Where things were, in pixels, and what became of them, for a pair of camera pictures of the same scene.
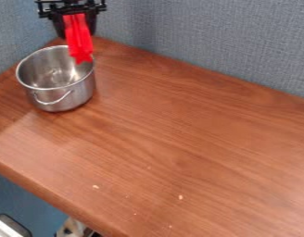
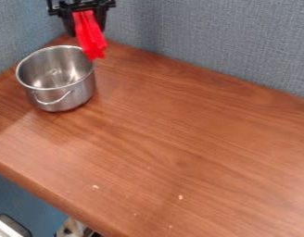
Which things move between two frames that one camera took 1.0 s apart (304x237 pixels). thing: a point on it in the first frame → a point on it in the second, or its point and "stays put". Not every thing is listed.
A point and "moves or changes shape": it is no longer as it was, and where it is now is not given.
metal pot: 60,84 stays put
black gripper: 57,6 → 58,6
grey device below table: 7,228 stays put
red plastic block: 77,37 moves or changes shape
